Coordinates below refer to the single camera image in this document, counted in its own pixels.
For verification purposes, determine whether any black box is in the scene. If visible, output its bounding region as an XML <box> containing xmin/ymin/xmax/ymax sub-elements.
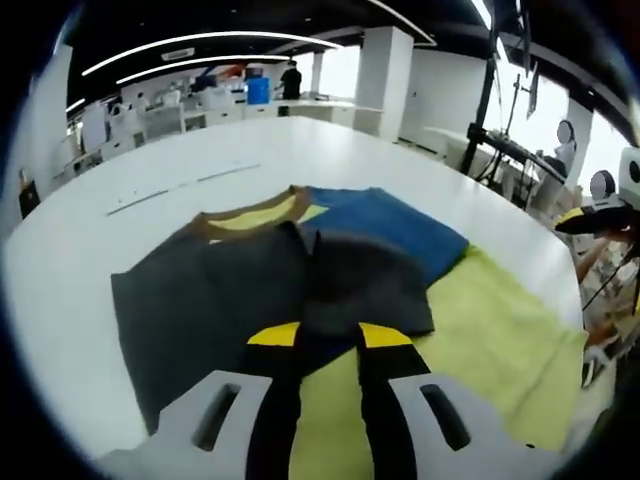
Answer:
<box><xmin>18</xmin><ymin>169</ymin><xmax>41</xmax><ymax>219</ymax></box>

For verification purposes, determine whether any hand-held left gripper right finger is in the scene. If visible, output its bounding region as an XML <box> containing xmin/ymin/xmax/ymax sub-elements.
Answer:
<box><xmin>357</xmin><ymin>321</ymin><xmax>564</xmax><ymax>480</ymax></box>

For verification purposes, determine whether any white rolling cabinet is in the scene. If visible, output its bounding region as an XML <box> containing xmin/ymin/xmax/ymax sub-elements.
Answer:
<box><xmin>82</xmin><ymin>103</ymin><xmax>109</xmax><ymax>151</ymax></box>

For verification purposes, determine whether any long white counter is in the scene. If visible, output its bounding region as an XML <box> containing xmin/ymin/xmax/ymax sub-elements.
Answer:
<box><xmin>272</xmin><ymin>98</ymin><xmax>386</xmax><ymax>136</ymax></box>

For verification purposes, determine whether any curved ceiling light strip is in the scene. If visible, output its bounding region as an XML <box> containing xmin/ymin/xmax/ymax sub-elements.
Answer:
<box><xmin>469</xmin><ymin>0</ymin><xmax>506</xmax><ymax>56</ymax></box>
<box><xmin>116</xmin><ymin>53</ymin><xmax>296</xmax><ymax>85</ymax></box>
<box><xmin>81</xmin><ymin>32</ymin><xmax>346</xmax><ymax>78</ymax></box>

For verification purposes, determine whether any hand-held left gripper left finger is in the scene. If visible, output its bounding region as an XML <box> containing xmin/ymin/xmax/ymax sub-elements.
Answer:
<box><xmin>99</xmin><ymin>321</ymin><xmax>304</xmax><ymax>480</ymax></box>

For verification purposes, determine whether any thin table strip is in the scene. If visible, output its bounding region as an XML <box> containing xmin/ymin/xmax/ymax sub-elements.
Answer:
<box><xmin>105</xmin><ymin>163</ymin><xmax>263</xmax><ymax>217</ymax></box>

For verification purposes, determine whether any black workbench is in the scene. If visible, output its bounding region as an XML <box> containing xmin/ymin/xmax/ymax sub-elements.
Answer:
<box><xmin>467</xmin><ymin>127</ymin><xmax>569</xmax><ymax>181</ymax></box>

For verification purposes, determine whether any blue barrel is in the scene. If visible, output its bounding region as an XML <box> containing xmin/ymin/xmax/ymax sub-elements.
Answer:
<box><xmin>247</xmin><ymin>75</ymin><xmax>273</xmax><ymax>105</ymax></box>

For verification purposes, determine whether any yellow blue grey garment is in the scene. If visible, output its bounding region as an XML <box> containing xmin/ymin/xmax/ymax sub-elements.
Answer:
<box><xmin>109</xmin><ymin>184</ymin><xmax>590</xmax><ymax>454</ymax></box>

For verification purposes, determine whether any white pillar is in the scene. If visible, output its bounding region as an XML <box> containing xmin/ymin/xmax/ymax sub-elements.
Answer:
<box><xmin>9</xmin><ymin>44</ymin><xmax>74</xmax><ymax>201</ymax></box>
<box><xmin>353</xmin><ymin>25</ymin><xmax>416</xmax><ymax>141</ymax></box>

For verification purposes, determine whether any black metal stand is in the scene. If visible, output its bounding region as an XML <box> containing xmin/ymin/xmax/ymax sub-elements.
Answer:
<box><xmin>459</xmin><ymin>0</ymin><xmax>506</xmax><ymax>176</ymax></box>

